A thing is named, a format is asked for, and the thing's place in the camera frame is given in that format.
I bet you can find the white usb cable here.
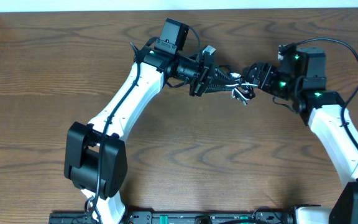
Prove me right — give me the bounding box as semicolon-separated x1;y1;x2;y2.
224;72;259;106

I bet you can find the black usb cable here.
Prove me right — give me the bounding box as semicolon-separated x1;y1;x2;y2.
218;64;257;102

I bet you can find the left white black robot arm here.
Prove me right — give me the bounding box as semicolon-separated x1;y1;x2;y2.
64;19;239;223

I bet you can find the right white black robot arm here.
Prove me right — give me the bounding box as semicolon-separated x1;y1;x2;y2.
242;46;358;223

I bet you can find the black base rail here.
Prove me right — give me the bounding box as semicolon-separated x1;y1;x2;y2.
48;205;332;224

